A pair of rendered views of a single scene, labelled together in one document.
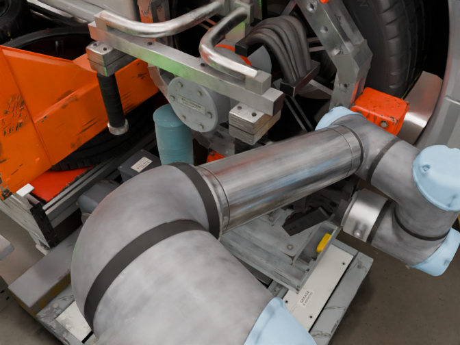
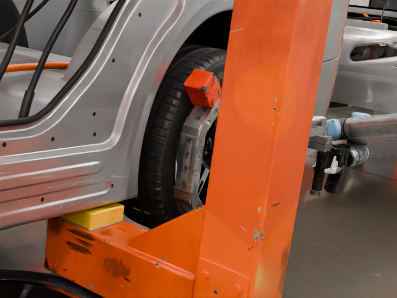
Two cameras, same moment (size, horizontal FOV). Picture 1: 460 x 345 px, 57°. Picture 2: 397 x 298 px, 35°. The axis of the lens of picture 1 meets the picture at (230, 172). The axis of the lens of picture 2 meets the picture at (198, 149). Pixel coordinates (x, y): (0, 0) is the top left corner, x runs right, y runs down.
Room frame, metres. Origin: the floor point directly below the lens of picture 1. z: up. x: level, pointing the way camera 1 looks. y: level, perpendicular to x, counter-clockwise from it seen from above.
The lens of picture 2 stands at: (0.99, 2.03, 1.31)
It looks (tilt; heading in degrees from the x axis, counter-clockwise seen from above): 13 degrees down; 269
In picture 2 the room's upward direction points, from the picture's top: 8 degrees clockwise
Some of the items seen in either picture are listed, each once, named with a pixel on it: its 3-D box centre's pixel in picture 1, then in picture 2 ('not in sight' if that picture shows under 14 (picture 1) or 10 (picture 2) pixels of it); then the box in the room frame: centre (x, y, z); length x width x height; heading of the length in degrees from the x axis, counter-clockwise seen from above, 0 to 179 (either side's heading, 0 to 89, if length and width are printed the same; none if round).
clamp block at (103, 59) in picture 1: (113, 52); not in sight; (0.76, 0.23, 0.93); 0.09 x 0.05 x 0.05; 144
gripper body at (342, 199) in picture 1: (316, 188); (338, 158); (0.46, -0.14, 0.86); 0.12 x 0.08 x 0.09; 55
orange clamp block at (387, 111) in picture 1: (376, 118); not in sight; (0.65, -0.28, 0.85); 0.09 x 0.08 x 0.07; 54
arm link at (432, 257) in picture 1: (413, 237); (355, 154); (0.36, -0.27, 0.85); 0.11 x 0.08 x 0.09; 55
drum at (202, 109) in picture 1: (222, 81); not in sight; (0.77, 0.02, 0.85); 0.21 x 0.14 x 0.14; 144
